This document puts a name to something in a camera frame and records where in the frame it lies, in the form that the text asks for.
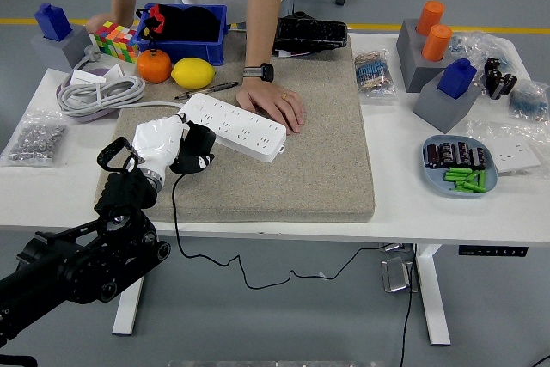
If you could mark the person's left forearm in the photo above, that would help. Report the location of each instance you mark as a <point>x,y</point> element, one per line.
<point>263,6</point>

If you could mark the black cloth pouch red trim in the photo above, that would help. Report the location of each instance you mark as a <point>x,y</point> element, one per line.
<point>191,23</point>

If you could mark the orange tangerine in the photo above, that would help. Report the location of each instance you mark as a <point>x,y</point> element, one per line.
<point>154,67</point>

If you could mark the blue bottle-shaped block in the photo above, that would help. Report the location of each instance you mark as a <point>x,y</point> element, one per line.
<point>456,80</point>
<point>53,23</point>

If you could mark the colourful puzzle cube block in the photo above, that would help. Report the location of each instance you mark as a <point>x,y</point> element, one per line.
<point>114,40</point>

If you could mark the orange cylinder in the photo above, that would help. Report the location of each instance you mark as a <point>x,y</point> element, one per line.
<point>430,19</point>
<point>436,44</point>

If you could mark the grey block holder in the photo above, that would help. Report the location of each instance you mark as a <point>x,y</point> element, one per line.
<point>440,111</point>
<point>71,49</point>

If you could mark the black table control panel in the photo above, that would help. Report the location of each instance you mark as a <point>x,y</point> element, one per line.
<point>493,251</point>

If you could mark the green cylinder piece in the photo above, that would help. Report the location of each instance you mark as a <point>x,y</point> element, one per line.
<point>482,179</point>
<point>457,189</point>
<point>455,176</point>
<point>460,169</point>
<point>473,176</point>
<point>474,187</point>

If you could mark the white box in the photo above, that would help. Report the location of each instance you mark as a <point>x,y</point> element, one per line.
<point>86,77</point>

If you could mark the white power strip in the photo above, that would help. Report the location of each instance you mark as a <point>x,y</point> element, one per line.
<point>245,126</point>

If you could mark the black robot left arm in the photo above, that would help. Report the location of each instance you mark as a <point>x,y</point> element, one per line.
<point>77,264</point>

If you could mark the grey-brown mat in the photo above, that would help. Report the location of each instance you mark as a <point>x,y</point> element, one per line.
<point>301,169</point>

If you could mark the white wall socket plate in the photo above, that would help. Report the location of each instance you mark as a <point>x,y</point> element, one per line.
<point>515,156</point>

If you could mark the large clear bag blue parts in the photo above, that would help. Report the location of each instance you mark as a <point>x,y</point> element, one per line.
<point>479,47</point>

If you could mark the clear plastic wrapper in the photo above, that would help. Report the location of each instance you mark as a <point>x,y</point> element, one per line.
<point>483,130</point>

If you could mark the yellow lemon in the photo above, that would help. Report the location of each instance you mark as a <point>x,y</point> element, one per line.
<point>193,72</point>

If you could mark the black keyboard in plastic wrap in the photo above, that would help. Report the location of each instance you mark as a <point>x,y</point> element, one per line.
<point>313,34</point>

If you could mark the white card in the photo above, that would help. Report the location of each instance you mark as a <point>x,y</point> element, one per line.
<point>115,72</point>

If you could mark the black wristwatch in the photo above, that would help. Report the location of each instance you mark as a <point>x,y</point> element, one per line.
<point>265,72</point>

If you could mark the silver metal bracket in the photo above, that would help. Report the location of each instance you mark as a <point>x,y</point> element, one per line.
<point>396,277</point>

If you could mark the person's right hand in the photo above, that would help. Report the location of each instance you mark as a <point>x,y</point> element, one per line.
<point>105,17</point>

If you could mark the bag of metal nuts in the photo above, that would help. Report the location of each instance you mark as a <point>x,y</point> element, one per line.
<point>36,141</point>

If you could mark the bag of striped resistors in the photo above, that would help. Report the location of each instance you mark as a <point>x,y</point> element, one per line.
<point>374,75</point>

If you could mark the person's left hand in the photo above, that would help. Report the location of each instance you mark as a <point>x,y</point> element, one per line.
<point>273,102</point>

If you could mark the blue-grey plate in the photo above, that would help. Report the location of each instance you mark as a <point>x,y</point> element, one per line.
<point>433,180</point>

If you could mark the black cylindrical capacitor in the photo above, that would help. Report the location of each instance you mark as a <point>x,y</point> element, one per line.
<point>446,155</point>
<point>477,158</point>
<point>461,154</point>
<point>432,156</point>

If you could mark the bag of black capacitors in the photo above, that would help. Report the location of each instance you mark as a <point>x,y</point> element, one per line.
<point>499,79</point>

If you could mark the dark ballpoint pen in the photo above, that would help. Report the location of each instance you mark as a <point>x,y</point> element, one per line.
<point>219,87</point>

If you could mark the grey block with two holes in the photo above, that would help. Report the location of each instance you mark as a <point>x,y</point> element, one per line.
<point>411,62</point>

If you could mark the small bag blue resistors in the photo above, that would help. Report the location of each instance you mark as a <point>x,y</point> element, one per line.
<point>528,102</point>

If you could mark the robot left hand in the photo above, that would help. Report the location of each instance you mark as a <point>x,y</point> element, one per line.
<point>154,143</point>

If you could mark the blue plastic bin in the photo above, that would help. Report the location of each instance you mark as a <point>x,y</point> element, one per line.
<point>195,50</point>

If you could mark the white table leg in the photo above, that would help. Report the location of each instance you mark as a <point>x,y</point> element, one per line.
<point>129,311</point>
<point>432,298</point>

